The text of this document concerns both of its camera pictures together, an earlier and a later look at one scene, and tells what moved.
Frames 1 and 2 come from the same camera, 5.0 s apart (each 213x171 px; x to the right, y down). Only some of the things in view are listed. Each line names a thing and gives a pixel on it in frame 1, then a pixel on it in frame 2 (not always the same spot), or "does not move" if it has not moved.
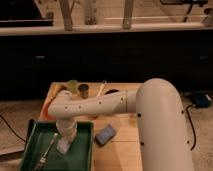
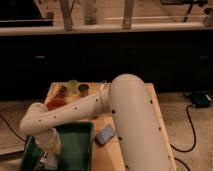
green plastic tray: x=38 y=138 does not move
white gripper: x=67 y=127 -> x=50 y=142
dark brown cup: x=83 y=88 does not move
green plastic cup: x=73 y=86 does not move
